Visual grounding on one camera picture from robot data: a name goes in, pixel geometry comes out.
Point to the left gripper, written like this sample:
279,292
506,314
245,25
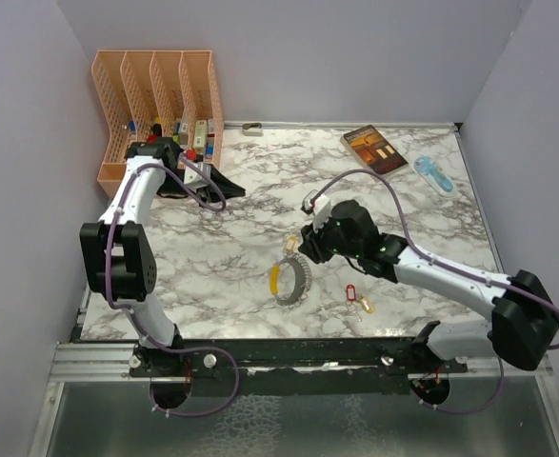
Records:
229,188

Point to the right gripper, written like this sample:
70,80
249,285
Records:
312,242

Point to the yellow tag key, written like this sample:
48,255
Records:
291,246

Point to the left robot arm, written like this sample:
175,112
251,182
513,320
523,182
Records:
118,259

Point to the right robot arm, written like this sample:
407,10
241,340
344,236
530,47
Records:
516,321

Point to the red tag key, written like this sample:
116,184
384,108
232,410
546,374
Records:
351,300

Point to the beige small object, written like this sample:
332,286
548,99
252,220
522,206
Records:
252,129

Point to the green white box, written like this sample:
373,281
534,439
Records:
199,143

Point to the orange-yellow tag key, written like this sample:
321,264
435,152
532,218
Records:
366,304

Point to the red black bottle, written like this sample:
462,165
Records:
156,132

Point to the paperback book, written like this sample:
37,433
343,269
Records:
373,151

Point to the peach desk organizer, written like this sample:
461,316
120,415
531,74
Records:
138,88

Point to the blue packaged item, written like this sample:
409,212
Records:
433,174

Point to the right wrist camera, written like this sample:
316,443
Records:
319,206

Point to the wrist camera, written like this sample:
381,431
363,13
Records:
197,172
319,206

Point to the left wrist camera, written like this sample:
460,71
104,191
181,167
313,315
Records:
197,172

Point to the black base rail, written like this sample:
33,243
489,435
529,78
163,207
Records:
286,367

